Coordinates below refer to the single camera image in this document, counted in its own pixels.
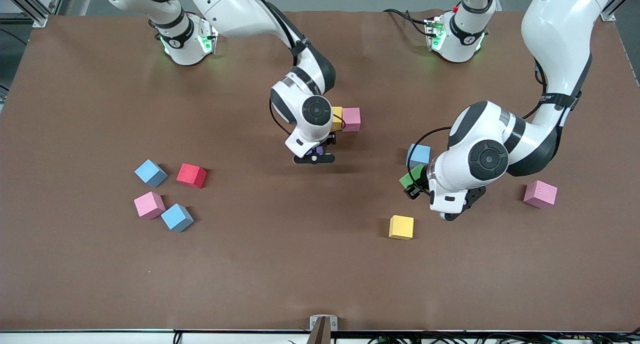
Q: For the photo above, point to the aluminium frame profile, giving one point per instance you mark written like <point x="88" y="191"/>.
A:
<point x="35" y="13"/>
<point x="609" y="13"/>

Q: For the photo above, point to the pink dotted foam cube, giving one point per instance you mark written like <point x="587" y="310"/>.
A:
<point x="540" y="194"/>

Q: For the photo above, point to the red foam cube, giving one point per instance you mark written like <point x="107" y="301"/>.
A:
<point x="191" y="175"/>

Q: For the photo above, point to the yellow foam cube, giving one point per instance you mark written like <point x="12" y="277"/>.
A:
<point x="401" y="226"/>
<point x="337" y="118"/>

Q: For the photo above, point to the purple foam cube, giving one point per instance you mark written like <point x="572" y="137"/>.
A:
<point x="317" y="150"/>

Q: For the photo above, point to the blue foam cube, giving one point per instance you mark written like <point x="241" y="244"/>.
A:
<point x="176" y="217"/>
<point x="150" y="173"/>
<point x="421" y="153"/>

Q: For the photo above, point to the brown table mat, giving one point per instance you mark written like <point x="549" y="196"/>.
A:
<point x="320" y="264"/>

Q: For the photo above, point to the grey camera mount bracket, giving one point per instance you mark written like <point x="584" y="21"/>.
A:
<point x="323" y="329"/>

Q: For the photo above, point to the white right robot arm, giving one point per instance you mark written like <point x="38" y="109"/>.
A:
<point x="240" y="13"/>

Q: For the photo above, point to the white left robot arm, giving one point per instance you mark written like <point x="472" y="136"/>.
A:
<point x="487" y="158"/>

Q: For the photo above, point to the green foam cube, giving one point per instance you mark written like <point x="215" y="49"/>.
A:
<point x="411" y="176"/>

